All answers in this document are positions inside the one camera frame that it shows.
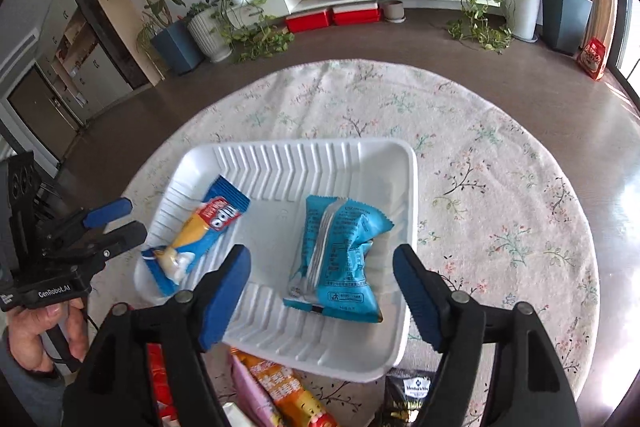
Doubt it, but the red bag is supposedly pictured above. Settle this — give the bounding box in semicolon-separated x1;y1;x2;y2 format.
577;38;608;80

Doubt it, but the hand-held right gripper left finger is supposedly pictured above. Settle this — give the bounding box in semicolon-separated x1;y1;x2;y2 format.
62;244;252;427

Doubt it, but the white snack packet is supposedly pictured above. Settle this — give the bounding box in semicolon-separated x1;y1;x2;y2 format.
222;402;256;427

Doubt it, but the tall plant in blue pot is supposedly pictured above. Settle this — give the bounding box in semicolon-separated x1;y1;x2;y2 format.
105;0;203;76

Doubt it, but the white foam tray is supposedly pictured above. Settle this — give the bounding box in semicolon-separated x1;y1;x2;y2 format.
134;138;419;383

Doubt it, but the beige and brown tall cabinet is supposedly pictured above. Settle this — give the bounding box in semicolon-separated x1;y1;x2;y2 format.
62;0;166;90

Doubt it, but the light blue snack packet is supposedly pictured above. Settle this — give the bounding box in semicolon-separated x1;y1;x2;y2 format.
282;195;394;324

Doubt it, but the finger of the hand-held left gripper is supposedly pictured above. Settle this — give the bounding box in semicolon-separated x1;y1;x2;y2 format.
60;221;148;275
47;198;133;240

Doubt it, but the black snack packet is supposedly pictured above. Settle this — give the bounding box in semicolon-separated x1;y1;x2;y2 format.
375;369;436;427

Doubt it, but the plant in white ribbed pot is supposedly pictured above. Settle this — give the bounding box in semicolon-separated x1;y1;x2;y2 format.
184;0;233;64

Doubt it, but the red storage box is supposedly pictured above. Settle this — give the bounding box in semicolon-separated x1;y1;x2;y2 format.
285;10;333;34
332;4;383;26

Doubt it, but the beige round pot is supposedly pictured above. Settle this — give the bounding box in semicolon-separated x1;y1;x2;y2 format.
382;0;406;24

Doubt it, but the large red snack packet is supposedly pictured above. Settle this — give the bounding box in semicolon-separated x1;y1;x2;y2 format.
145;343;178;427

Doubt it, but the long pink snack packet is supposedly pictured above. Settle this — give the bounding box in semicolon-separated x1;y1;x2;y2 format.
227;349;283;427

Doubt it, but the person's left hand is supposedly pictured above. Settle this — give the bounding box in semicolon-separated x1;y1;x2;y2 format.
10;298;91;373

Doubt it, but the orange snack packet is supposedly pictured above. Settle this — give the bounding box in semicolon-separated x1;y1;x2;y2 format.
230;347;338;427

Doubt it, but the person's left forearm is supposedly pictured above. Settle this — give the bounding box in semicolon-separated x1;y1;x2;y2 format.
0;327;66;427

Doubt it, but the blue and yellow snack packet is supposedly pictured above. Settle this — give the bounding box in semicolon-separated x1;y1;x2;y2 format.
141;175;251;298

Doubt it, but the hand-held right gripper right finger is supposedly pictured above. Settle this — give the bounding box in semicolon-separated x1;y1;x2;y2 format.
392;244;581;427

